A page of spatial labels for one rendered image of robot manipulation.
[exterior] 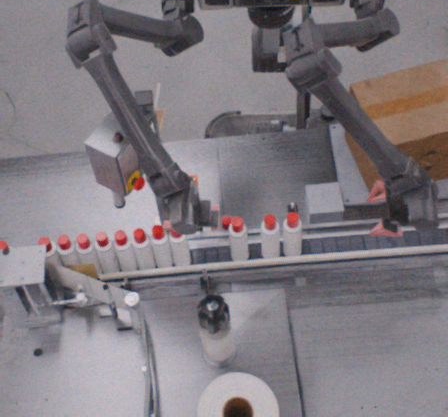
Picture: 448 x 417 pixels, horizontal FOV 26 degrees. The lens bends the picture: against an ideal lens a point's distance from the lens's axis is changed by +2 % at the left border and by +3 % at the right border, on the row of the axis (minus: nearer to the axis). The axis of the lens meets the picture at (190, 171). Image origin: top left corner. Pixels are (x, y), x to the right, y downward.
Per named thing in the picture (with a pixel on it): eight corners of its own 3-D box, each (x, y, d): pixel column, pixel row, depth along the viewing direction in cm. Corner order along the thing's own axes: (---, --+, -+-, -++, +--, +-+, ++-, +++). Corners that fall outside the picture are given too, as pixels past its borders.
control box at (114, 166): (96, 183, 247) (83, 142, 231) (131, 136, 254) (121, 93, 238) (128, 199, 244) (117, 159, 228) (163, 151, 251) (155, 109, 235)
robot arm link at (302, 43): (303, 12, 213) (268, 32, 219) (326, 68, 211) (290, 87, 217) (392, 6, 248) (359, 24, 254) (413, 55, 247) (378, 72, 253)
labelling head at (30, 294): (13, 329, 271) (-10, 289, 249) (15, 287, 278) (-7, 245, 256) (63, 323, 270) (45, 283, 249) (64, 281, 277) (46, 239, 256)
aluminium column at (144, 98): (163, 235, 289) (134, 105, 233) (162, 222, 291) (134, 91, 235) (177, 233, 289) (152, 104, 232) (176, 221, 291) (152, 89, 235)
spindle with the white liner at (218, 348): (204, 368, 260) (195, 323, 235) (201, 337, 265) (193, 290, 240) (236, 366, 260) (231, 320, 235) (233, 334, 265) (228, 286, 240)
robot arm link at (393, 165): (326, 42, 215) (287, 62, 222) (321, 56, 211) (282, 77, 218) (432, 171, 231) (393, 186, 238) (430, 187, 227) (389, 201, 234)
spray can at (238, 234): (231, 264, 276) (228, 230, 259) (230, 248, 279) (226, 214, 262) (249, 263, 276) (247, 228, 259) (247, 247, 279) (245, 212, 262)
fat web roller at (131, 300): (132, 336, 267) (123, 307, 251) (132, 320, 269) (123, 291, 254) (148, 334, 267) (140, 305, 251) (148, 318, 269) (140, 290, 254)
